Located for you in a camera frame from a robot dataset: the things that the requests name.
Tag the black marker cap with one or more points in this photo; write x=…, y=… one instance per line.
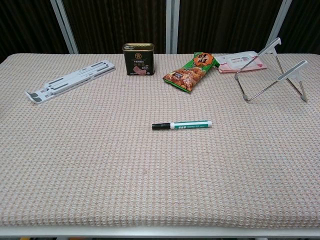
x=160, y=126

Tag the white green marker body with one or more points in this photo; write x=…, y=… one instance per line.
x=192, y=125

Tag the green snack bag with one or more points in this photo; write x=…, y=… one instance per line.
x=190, y=75

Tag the pink woven tablecloth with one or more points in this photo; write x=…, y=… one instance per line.
x=150, y=175

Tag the dark luncheon meat tin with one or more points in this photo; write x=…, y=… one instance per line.
x=138, y=60

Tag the white folding laptop stand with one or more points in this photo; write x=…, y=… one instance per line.
x=75, y=77

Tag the pink wet wipes pack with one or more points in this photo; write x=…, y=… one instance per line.
x=237, y=61

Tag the dark ribbed partition panel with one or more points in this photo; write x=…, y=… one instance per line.
x=25, y=25
x=115, y=22
x=305, y=25
x=225, y=25

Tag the aluminium partition post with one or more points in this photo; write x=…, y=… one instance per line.
x=172, y=25
x=65, y=27
x=281, y=22

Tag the white table frame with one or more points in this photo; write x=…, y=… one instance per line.
x=160, y=233

